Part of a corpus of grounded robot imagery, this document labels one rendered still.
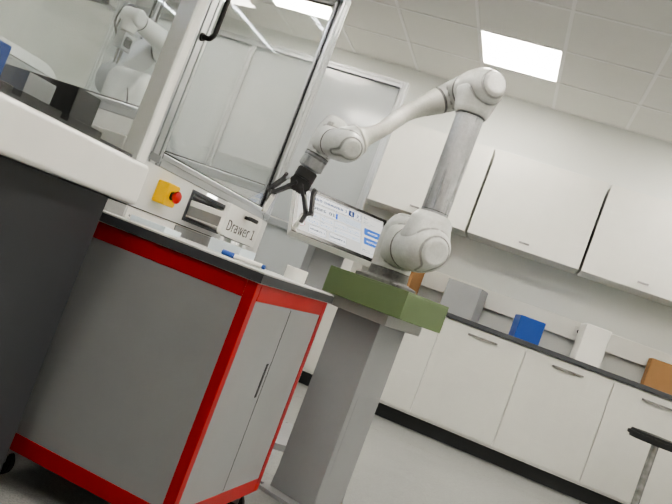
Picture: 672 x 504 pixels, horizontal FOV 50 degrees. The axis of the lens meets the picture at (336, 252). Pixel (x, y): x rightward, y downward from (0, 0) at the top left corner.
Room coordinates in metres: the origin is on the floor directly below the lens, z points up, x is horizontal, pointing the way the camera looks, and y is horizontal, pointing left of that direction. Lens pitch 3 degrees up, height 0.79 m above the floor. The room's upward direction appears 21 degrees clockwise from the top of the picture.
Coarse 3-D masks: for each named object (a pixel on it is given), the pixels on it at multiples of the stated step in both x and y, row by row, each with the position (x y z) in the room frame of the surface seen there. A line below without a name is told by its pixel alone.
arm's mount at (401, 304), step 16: (336, 272) 2.64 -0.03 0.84; (352, 272) 2.60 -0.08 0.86; (336, 288) 2.62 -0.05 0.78; (352, 288) 2.59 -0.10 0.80; (368, 288) 2.55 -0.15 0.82; (384, 288) 2.51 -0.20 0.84; (368, 304) 2.54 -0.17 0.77; (384, 304) 2.50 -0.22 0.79; (400, 304) 2.47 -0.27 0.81; (416, 304) 2.53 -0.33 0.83; (432, 304) 2.62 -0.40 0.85; (416, 320) 2.56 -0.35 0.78; (432, 320) 2.66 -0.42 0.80
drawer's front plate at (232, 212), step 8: (232, 208) 2.46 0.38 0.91; (240, 208) 2.51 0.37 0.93; (224, 216) 2.44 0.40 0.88; (232, 216) 2.48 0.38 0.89; (240, 216) 2.53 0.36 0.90; (248, 216) 2.59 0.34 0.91; (256, 216) 2.65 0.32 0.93; (224, 224) 2.45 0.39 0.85; (232, 224) 2.50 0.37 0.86; (240, 224) 2.56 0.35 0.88; (248, 224) 2.62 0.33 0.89; (256, 224) 2.68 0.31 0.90; (224, 232) 2.47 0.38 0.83; (232, 232) 2.52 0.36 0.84; (248, 232) 2.64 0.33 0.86; (256, 232) 2.70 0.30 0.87; (240, 240) 2.60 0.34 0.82; (248, 240) 2.66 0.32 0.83
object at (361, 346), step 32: (352, 320) 2.65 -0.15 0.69; (384, 320) 2.53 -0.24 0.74; (352, 352) 2.62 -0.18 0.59; (384, 352) 2.66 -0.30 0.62; (320, 384) 2.67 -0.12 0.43; (352, 384) 2.60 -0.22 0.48; (384, 384) 2.74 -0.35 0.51; (320, 416) 2.64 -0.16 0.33; (352, 416) 2.61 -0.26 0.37; (288, 448) 2.69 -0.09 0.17; (320, 448) 2.61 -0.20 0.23; (352, 448) 2.68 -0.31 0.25; (288, 480) 2.66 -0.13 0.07; (320, 480) 2.59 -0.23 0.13
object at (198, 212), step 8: (192, 200) 2.51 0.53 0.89; (192, 208) 2.50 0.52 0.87; (200, 208) 2.49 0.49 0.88; (208, 208) 2.48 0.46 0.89; (192, 216) 2.50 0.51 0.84; (200, 216) 2.49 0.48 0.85; (208, 216) 2.48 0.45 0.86; (216, 216) 2.47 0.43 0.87; (208, 224) 2.48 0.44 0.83; (216, 224) 2.47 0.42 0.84
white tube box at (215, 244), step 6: (210, 240) 2.26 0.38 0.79; (216, 240) 2.25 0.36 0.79; (210, 246) 2.26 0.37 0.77; (216, 246) 2.25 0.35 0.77; (222, 246) 2.24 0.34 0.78; (228, 246) 2.23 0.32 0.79; (234, 246) 2.22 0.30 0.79; (234, 252) 2.21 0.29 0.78; (240, 252) 2.21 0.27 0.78; (246, 252) 2.23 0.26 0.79; (252, 252) 2.26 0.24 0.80; (252, 258) 2.27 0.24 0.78
